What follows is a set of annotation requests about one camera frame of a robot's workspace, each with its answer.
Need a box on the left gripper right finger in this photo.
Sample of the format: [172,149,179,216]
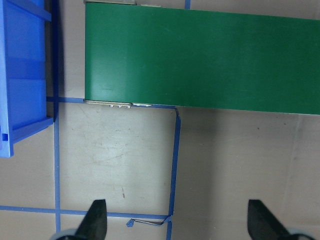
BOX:
[247,199,295,240]

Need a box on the green conveyor belt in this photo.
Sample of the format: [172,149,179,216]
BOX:
[85,1,320,115]

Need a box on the left blue plastic bin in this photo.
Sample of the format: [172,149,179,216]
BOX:
[0,0,53,158]

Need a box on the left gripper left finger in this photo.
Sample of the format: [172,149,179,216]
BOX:
[75,199,108,240]

